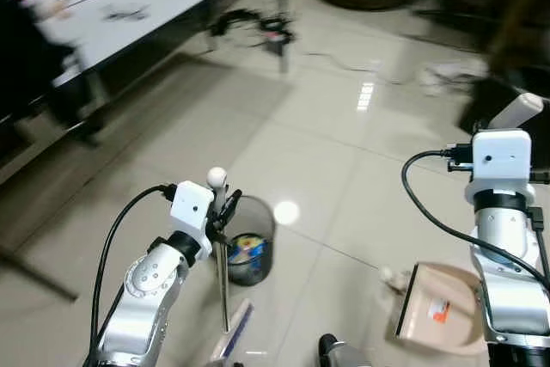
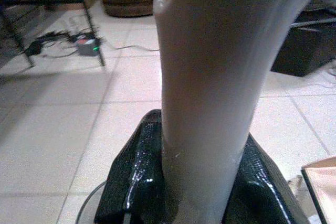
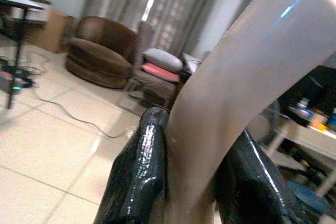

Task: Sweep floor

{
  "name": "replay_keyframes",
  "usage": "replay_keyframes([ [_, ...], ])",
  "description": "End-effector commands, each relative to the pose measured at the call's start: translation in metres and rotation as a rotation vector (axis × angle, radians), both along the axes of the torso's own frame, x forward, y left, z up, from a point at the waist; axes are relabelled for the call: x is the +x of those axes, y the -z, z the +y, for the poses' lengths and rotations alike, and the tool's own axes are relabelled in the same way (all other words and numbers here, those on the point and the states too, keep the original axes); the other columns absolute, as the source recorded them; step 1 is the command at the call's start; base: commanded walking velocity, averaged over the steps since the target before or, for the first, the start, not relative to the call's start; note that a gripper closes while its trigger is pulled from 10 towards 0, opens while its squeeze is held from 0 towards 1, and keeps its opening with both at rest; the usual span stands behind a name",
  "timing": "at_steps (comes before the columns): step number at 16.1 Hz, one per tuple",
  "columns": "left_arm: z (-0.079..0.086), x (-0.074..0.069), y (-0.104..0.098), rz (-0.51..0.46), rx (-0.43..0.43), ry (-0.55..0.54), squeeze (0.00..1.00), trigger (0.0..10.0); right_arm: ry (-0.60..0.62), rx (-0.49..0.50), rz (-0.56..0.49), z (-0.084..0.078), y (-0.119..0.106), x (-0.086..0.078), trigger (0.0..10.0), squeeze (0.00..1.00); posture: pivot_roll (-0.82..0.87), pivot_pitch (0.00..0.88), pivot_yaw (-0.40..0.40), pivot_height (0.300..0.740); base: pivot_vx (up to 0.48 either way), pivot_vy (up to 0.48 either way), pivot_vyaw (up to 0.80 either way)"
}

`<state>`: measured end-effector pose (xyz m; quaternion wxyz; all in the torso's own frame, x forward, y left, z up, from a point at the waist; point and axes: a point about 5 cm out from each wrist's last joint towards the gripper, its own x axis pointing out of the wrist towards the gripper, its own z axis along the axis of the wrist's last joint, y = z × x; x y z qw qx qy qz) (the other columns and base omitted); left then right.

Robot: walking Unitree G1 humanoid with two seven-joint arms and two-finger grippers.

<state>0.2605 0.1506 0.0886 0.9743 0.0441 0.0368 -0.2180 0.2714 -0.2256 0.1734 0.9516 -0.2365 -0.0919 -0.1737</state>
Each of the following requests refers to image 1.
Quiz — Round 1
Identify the metal-handled broom with white knob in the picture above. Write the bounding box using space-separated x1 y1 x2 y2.
206 167 255 363

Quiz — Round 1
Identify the beige dustpan with white handle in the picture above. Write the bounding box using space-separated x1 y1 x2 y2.
393 93 546 357

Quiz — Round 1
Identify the black mesh waste bin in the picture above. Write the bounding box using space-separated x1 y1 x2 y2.
224 195 277 287

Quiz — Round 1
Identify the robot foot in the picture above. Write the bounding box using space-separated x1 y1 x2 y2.
317 333 372 367

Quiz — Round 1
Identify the small white paper scrap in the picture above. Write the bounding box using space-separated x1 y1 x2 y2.
381 267 411 291

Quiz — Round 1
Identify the small black item on table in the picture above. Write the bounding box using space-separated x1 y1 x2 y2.
101 5 152 23

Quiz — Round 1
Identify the black box-shaped object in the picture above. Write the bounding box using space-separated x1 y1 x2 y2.
458 70 550 160

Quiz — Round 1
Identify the person in dark clothes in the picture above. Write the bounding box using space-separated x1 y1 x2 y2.
0 0 80 132

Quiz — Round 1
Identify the crumpled white paper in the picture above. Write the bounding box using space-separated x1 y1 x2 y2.
419 58 488 95

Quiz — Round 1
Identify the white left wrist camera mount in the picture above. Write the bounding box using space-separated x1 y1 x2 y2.
169 180 217 261

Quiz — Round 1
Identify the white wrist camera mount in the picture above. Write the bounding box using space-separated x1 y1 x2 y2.
169 180 217 261
465 129 535 206

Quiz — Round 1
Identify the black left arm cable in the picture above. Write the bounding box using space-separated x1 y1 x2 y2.
89 183 179 361

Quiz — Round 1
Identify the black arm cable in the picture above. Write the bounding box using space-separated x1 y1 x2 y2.
89 183 179 361
400 145 550 292

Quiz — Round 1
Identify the black power strip with cables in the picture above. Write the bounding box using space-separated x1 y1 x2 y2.
209 8 296 52

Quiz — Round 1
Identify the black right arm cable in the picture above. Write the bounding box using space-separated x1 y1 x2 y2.
400 145 550 292

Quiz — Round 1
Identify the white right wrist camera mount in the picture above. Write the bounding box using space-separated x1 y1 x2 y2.
465 129 535 206

